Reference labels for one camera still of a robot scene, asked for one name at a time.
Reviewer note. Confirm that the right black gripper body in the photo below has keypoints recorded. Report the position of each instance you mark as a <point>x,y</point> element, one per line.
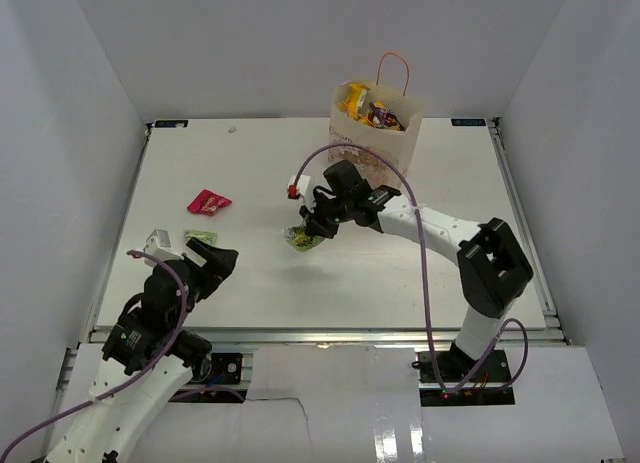
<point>328,211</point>

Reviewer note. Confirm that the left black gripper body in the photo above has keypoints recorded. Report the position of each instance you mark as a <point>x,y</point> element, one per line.
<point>176,316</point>

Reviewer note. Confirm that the green white snack pouch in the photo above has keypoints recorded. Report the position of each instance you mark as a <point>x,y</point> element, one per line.
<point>298,239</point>

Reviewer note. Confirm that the light green snack packet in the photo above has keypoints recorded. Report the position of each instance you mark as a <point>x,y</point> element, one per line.
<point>209,238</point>

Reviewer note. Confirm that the purple brown candy packet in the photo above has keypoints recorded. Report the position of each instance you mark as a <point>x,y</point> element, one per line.
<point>393,122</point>

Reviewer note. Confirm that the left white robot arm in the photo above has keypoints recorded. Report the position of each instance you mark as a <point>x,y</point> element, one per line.
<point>148,356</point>

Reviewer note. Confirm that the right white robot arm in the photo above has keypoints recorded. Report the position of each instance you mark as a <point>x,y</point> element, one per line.
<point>493,268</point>

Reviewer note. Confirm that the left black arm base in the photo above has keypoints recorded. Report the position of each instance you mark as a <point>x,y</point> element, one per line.
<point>220,368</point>

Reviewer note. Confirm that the red snack packet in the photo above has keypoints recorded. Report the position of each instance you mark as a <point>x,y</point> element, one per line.
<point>208,203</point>

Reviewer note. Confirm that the right blue corner label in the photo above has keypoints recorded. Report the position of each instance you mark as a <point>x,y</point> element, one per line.
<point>468,122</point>

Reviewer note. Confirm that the blue corner label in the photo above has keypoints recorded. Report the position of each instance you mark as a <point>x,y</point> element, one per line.
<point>170,123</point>
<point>468,122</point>

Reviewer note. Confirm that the left blue corner label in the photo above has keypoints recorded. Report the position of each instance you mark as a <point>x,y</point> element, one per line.
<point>170,123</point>

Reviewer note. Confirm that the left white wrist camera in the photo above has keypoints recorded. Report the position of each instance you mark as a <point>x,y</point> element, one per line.
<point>158,244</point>

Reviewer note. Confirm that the aluminium table frame rail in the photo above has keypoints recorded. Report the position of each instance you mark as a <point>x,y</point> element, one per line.
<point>334,336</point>

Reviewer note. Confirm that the cream paper bag orange handles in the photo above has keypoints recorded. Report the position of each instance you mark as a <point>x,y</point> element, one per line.
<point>381,156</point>

